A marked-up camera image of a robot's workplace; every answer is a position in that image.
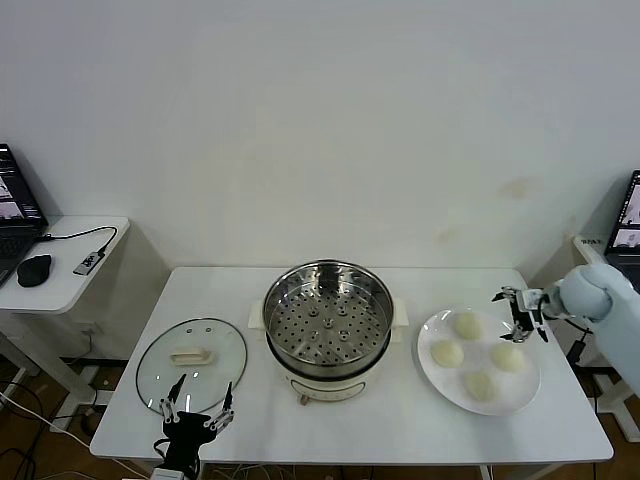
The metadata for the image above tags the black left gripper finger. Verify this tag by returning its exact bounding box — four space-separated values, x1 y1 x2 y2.
158 374 187 425
203 381 236 431

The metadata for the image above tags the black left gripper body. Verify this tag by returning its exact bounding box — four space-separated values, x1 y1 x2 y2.
162 411 215 467

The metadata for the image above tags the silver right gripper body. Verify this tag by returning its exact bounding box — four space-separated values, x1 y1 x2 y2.
517 287 554 326

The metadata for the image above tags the white steamed baozi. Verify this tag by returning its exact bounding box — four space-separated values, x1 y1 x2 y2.
430 339 465 370
489 343 526 374
453 312 487 342
463 370 498 403

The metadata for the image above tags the glass lid with cream handle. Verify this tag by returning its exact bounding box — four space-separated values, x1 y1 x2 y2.
135 317 250 414

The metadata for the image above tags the perforated steel steamer basket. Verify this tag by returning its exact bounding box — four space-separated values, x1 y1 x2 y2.
262 258 394 380

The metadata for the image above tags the white round plate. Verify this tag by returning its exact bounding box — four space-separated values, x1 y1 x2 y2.
416 307 542 417

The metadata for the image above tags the cream electric cooking pot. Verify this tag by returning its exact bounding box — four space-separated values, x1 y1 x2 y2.
248 297 409 407

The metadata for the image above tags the black laptop with narrow screen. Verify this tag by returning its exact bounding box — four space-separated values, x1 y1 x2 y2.
603 169 640 294

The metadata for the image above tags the white side table rounded corner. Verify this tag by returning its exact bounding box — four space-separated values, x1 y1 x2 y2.
0 215 131 431

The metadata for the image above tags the small grey usb device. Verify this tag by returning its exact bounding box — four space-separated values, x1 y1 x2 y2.
73 249 108 277

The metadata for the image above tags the black computer mouse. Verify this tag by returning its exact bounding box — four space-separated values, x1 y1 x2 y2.
16 253 53 288

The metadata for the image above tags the black laptop with wide screen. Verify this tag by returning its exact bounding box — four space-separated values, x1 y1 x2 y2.
0 143 50 289

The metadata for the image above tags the black power adapter cable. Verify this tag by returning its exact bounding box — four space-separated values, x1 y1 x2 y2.
567 319 594 366

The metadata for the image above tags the white floor cable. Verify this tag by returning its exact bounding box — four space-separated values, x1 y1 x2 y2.
0 392 94 449

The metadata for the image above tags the black usb cable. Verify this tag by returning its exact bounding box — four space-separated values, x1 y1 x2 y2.
35 225 119 256

